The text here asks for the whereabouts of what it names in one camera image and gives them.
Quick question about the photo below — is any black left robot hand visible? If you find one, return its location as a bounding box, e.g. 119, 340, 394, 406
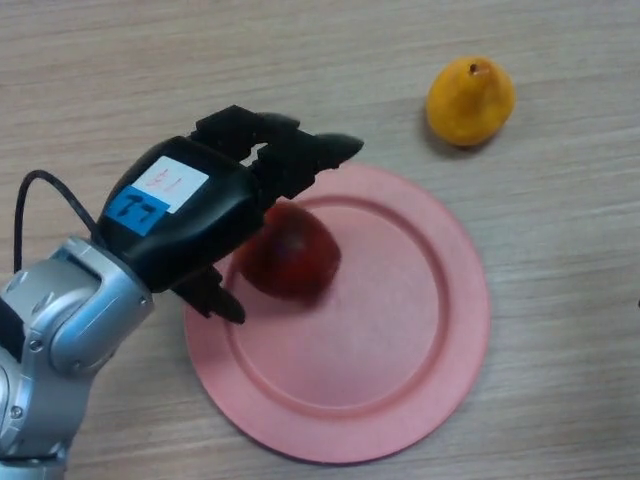
94, 104, 365, 326

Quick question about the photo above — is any red apple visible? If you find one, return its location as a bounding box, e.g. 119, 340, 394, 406
239, 205, 344, 304

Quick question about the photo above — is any pink round plate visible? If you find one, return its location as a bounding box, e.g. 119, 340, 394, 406
183, 163, 492, 464

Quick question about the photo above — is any yellow pear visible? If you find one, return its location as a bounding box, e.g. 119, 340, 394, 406
425, 55, 516, 148

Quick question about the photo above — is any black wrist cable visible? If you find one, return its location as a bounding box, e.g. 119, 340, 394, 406
12, 169, 99, 274

